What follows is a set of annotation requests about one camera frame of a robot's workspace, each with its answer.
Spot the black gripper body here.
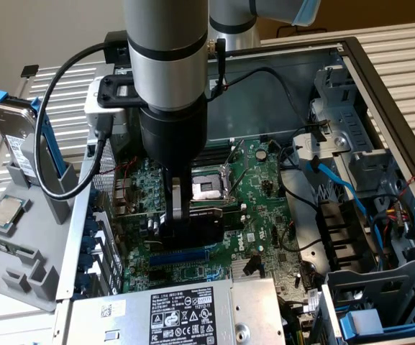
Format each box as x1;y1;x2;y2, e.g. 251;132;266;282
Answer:
137;96;209;180

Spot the green GPU with black fan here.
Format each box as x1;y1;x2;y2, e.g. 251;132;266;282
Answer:
112;206;227;254

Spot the CPU socket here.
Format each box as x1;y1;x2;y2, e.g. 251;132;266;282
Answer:
191;167;240;208

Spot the silver rear port block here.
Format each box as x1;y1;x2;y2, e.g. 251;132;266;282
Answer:
112;178;137;217

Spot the black RAM slot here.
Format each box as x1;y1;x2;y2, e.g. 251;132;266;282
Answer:
206;142;235;159
201;152;232;170
191;201;247;216

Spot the blue expansion slot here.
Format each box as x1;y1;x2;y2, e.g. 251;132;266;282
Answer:
148;249;211;267

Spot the open black PC case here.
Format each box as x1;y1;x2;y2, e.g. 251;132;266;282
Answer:
54;35;415;345

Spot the green Dell motherboard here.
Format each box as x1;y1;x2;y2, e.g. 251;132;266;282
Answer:
115;138;323;293

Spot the silver chipset heatsink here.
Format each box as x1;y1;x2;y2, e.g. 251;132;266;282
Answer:
230;258;265;280

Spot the blue slot latch row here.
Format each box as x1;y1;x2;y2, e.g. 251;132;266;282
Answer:
72;201;103;301

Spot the black box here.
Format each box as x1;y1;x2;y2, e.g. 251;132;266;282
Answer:
103;30;131;68

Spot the grey parts rack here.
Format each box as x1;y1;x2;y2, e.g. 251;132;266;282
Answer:
0;133;81;313

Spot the silver power supply unit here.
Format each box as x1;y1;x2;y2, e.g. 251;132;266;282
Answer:
61;275;288;345

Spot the silver CPU chip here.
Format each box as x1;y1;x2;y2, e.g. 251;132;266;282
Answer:
0;196;27;229

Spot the silver metal disk bay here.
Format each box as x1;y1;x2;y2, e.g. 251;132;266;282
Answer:
309;64;395;195

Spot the blue drive caddy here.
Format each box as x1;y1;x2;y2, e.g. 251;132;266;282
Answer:
339;308;415;342

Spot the grey plastic drive cage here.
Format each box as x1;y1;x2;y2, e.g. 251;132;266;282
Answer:
321;258;415;345

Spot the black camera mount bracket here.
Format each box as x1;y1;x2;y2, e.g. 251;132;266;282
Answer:
97;73;149;109

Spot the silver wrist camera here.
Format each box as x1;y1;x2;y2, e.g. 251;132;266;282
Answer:
83;75;129;127

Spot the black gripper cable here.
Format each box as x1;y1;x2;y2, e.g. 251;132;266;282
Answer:
206;37;228;102

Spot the black wire with connector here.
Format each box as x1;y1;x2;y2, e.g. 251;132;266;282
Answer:
209;66;329;132

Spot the black camera cable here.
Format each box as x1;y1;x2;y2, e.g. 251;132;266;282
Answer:
35;42;117;201

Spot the hard disk with blue bracket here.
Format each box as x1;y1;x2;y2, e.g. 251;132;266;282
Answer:
0;85;66;180

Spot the blue flat SATA wire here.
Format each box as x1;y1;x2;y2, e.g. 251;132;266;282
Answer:
306;156;370;219

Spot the yellow red wire bundle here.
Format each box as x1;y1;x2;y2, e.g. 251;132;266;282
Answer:
386;201;409;224

